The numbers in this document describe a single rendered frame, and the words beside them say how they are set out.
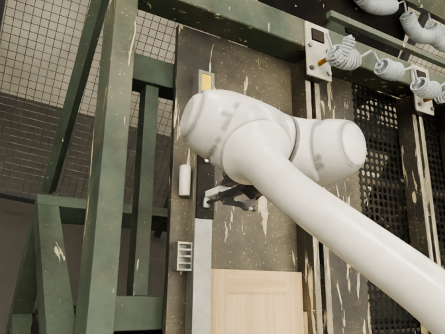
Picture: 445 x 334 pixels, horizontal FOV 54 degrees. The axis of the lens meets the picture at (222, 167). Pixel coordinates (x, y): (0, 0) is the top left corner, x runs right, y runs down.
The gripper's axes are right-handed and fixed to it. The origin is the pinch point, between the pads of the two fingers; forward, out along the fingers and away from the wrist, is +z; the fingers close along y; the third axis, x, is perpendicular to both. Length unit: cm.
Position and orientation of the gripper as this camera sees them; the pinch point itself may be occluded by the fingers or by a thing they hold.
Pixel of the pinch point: (217, 192)
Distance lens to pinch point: 100.1
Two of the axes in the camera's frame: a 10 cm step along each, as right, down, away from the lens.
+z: -5.1, 2.3, 8.3
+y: -0.1, 9.6, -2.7
